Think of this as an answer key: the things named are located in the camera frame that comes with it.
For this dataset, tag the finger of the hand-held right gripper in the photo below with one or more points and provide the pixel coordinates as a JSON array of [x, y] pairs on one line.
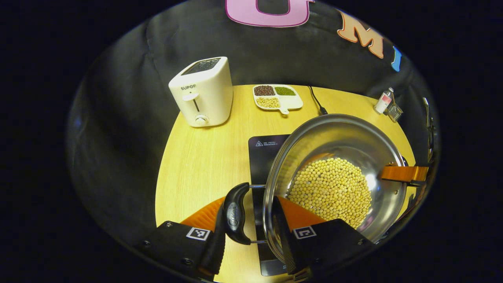
[[402, 173]]

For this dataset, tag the white divided dish with beans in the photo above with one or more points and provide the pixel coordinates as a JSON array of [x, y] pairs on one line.
[[289, 101]]

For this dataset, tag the stainless steel pot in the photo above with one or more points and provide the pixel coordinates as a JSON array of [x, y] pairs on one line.
[[334, 131]]

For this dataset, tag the black induction cooktop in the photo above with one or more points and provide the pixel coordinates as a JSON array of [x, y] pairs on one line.
[[263, 161]]

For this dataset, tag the small clear bottle pink label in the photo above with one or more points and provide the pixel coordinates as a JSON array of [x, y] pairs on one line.
[[383, 102]]

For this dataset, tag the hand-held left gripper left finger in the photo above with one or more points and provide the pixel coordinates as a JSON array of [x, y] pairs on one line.
[[173, 243]]

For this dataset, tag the yellow soybeans pile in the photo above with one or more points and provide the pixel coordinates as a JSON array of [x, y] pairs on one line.
[[334, 190]]

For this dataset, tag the glass jar with sticks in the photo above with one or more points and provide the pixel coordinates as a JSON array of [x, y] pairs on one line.
[[394, 112]]

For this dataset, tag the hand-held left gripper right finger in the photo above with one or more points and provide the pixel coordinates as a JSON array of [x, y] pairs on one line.
[[330, 243]]

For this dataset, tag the white toaster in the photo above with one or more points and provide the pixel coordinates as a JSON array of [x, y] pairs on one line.
[[210, 96]]

